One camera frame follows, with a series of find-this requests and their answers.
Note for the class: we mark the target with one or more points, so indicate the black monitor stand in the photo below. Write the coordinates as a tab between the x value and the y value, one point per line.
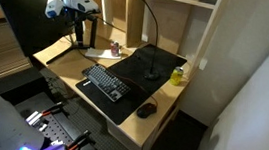
93	34

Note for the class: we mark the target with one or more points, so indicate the black curved monitor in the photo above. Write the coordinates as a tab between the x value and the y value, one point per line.
23	13

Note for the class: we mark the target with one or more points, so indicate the black desk mat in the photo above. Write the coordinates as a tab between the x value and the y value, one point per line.
142	65

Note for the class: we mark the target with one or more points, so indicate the black gooseneck desk lamp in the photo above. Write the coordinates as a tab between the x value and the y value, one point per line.
151	75

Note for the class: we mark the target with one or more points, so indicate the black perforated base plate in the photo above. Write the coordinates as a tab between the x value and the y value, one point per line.
55	130

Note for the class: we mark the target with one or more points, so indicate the black computer mouse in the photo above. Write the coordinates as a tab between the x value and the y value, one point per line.
146	110

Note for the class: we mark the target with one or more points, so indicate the white paper towel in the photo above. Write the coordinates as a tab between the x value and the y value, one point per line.
101	53

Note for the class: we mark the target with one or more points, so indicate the light wood shelf unit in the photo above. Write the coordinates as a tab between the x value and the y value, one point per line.
173	25

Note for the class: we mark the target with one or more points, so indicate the pink soda can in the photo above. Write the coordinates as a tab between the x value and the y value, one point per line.
114	49

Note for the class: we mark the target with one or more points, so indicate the white wall outlet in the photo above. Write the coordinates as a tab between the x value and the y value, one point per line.
144	38

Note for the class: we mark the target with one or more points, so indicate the black grey mechanical keyboard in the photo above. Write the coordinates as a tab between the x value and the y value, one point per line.
107	82

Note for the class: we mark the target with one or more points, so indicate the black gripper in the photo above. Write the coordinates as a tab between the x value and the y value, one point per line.
80	20

